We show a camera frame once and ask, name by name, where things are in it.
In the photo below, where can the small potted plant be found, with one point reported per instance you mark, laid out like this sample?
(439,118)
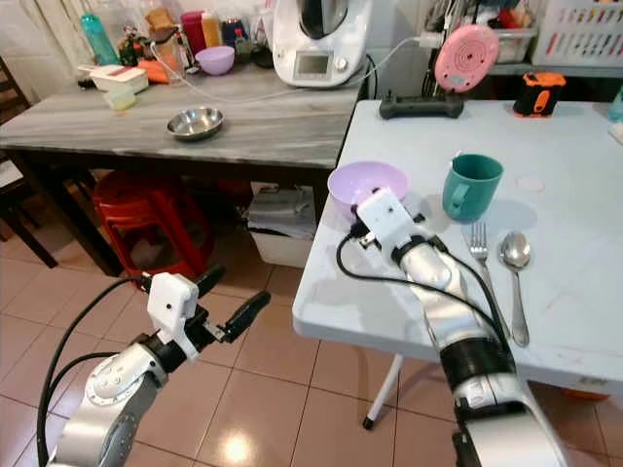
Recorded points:
(133,47)

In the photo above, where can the steel spoon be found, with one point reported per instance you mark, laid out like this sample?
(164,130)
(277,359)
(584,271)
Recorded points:
(513,253)

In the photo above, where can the red canister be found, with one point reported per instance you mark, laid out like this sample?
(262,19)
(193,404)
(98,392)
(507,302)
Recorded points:
(193,32)

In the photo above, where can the pink round appliance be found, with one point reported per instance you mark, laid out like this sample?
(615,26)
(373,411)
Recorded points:
(465,56)

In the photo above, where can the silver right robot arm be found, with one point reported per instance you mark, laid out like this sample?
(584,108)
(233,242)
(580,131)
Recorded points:
(472,321)

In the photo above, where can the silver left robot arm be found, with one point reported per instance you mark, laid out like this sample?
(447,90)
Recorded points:
(112,399)

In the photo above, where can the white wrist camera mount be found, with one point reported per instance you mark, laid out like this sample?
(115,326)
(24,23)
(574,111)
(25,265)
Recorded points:
(389,220)
(170,302)

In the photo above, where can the small steel bowl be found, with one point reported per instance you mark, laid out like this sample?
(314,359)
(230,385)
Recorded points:
(195,123)

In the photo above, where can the grey marble top table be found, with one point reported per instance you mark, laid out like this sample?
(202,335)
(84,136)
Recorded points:
(282,122)

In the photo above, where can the white folding table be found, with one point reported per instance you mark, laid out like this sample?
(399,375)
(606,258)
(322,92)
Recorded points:
(574,224)

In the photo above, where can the yellow bottle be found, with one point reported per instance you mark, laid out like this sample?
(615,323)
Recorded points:
(212,31)

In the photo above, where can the white kitchen machine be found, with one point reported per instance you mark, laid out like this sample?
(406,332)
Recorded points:
(319,44)

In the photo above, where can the orange packet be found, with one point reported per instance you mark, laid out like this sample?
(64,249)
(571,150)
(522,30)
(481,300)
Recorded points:
(156,72)

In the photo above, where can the red plastic stool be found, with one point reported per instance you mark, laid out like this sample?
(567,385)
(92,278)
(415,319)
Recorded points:
(131,219)

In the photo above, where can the teal water bottle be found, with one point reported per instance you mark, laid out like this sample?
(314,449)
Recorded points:
(99,41)

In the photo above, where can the steel fork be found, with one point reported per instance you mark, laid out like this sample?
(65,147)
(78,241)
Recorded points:
(480,248)

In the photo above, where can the white flat food box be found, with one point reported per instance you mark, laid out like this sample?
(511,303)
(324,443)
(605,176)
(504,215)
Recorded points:
(119,77)

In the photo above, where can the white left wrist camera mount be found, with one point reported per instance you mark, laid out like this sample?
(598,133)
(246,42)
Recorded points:
(170,302)

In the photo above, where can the clear plastic container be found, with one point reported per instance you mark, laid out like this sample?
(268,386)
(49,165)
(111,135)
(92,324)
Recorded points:
(516,44)

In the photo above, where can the small purple bowl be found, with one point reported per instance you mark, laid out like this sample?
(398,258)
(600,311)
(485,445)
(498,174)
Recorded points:
(215,61)

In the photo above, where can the teal plastic mug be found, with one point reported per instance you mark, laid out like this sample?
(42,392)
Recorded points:
(475,190)

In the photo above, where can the white storage bin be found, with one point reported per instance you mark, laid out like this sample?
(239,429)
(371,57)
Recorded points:
(282,245)

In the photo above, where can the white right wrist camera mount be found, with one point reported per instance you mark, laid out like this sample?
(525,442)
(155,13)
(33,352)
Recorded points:
(389,220)

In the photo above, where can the white plastic basket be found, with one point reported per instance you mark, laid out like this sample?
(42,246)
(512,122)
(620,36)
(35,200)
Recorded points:
(579,34)

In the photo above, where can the large purple plastic bowl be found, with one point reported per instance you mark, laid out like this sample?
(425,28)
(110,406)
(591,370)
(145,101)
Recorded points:
(350,180)

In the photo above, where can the dark wooden chair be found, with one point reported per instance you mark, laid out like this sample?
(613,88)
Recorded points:
(15,107)

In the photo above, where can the orange and black device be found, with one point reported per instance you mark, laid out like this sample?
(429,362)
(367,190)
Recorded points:
(539,95)

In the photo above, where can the small pale yellow container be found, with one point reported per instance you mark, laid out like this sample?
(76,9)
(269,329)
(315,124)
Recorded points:
(122,97)

